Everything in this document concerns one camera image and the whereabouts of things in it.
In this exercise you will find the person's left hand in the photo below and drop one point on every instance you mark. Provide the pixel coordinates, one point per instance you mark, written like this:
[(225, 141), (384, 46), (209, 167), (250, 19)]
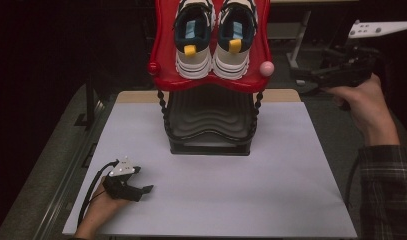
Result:
[(101, 213)]

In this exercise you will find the white and navy sneaker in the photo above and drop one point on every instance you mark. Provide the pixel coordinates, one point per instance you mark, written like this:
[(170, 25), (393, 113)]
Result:
[(194, 50), (232, 53)]

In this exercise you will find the red and black shoe rack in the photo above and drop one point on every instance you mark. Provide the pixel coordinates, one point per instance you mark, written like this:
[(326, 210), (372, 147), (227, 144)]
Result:
[(211, 116)]

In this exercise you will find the metal table rail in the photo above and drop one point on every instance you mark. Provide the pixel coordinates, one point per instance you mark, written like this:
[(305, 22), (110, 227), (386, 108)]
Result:
[(67, 173)]

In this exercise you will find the grey metal stand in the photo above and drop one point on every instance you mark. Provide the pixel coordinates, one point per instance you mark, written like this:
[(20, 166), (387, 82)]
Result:
[(297, 40)]

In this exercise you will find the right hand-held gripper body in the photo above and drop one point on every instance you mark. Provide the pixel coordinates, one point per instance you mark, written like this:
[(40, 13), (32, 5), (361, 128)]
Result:
[(351, 66)]

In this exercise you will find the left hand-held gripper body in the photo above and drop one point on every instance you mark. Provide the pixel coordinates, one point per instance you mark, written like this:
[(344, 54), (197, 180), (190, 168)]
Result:
[(121, 186)]

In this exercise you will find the person's right hand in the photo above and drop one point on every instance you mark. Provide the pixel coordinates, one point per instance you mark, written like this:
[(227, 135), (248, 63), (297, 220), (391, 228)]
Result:
[(367, 106)]

